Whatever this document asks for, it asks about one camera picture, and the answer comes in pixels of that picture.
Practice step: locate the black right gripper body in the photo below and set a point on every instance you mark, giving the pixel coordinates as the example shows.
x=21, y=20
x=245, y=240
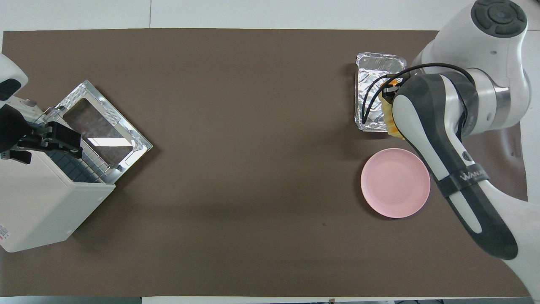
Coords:
x=390, y=92

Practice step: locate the aluminium foil tray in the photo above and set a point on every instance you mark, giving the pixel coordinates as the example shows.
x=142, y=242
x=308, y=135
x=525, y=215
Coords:
x=375, y=67

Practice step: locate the brown table mat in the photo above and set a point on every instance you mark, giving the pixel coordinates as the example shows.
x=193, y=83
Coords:
x=253, y=126

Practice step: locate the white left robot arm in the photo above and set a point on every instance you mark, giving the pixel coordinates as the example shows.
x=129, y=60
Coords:
x=10, y=76

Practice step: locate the sliced yellow bread loaf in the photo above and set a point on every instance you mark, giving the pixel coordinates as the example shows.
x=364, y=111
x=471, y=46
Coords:
x=390, y=122

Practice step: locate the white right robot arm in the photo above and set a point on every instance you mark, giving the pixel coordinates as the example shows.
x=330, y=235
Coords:
x=476, y=126

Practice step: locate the white toaster oven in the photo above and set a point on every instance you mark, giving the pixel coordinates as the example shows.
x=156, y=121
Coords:
x=38, y=202

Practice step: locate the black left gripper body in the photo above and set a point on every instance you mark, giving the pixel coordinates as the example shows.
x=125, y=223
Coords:
x=10, y=128

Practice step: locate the glass metal oven door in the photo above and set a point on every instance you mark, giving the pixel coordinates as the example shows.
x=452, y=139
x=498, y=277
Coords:
x=101, y=131

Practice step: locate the pink round plate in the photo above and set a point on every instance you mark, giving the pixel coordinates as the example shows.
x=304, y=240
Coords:
x=392, y=183

